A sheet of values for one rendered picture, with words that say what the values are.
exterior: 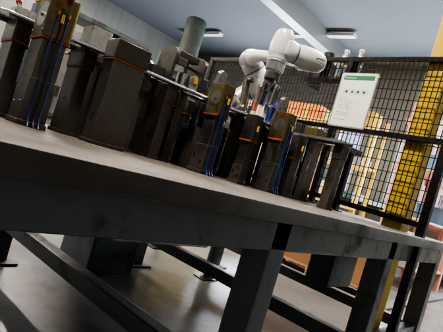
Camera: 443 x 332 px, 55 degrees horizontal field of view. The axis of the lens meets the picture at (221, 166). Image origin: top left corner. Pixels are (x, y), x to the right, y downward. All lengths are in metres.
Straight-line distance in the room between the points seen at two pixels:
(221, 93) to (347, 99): 1.03
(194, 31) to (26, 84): 6.80
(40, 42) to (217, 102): 0.66
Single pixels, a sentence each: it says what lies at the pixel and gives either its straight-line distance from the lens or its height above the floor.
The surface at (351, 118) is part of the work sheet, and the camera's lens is 2.40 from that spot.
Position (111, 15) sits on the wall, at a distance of 10.22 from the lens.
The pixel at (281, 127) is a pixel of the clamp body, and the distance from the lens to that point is 1.81.
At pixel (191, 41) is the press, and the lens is 7.89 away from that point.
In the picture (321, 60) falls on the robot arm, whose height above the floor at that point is 1.37.
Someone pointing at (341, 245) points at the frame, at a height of 0.62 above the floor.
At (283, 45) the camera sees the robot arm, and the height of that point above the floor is 1.37.
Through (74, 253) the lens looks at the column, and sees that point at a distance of 2.47.
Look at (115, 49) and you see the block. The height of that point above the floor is 0.99.
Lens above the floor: 0.74
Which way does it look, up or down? level
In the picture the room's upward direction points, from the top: 17 degrees clockwise
